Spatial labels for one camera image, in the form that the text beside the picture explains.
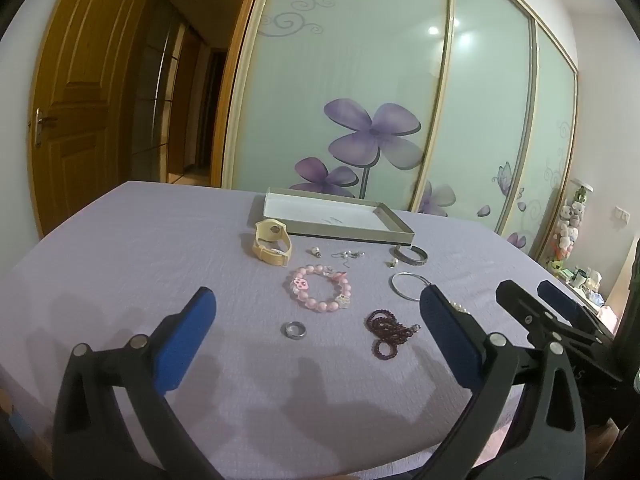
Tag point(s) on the column of plush toys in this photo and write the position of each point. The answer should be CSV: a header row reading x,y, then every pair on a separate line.
x,y
570,220

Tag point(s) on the thin silver bangle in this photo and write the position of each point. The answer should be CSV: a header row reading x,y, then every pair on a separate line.
x,y
393,282

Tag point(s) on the flower-print sliding wardrobe door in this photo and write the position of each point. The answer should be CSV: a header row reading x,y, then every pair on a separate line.
x,y
550,135
350,60
485,110

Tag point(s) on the lilac tablecloth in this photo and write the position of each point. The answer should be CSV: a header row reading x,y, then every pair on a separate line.
x,y
150,270

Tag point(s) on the pile of small trinkets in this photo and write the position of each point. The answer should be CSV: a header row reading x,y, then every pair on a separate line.
x,y
580,277

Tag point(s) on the brown wooden door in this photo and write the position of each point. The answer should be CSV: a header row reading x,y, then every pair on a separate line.
x,y
85,85

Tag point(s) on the grey shallow cardboard tray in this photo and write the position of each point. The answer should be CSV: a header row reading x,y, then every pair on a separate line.
x,y
320,212

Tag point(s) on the wide silver bangle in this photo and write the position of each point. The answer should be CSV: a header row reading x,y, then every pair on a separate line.
x,y
415,261

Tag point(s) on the white wall socket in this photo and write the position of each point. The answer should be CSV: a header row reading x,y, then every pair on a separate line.
x,y
623,216

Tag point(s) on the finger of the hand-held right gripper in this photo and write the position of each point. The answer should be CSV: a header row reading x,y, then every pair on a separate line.
x,y
530,307
562,305

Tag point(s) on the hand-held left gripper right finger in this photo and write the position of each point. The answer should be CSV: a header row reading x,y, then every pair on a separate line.
x,y
450,340

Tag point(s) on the beige wrist watch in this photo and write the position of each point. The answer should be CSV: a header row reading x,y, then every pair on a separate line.
x,y
267,255

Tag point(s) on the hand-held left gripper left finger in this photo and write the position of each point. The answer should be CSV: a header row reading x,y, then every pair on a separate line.
x,y
185,340

